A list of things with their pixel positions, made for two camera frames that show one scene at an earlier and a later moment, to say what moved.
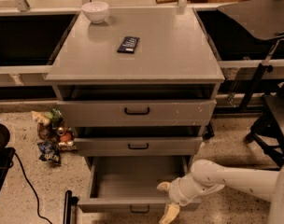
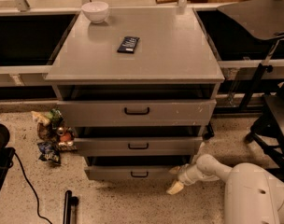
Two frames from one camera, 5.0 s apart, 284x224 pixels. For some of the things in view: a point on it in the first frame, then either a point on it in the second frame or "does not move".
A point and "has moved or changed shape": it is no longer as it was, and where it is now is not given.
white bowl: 95,10 does not move
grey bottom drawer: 129,184 has moved or changed shape
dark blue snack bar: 128,45 does not move
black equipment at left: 2,158 does not move
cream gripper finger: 163,186 -> 175,170
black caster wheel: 209,133 does not move
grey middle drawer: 138,146 does not move
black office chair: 268,21 does not move
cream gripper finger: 172,210 -> 176,188
